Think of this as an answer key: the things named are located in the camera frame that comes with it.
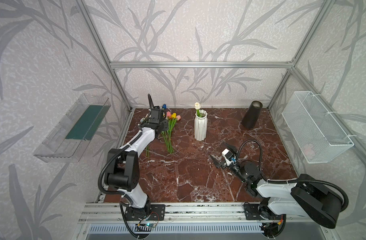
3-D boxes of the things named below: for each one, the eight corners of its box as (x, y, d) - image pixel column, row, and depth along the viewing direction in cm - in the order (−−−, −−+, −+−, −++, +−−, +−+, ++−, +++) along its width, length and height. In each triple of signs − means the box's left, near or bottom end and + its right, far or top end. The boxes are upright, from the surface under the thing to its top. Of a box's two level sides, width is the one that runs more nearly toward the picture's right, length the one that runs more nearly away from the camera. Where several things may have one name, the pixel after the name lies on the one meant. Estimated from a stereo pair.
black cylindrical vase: (247, 131, 109) (257, 112, 92) (239, 123, 113) (247, 103, 97) (256, 126, 111) (267, 107, 95) (248, 119, 116) (257, 99, 100)
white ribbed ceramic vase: (194, 141, 103) (194, 119, 85) (194, 132, 108) (194, 109, 90) (205, 141, 103) (207, 119, 85) (204, 132, 108) (207, 109, 90)
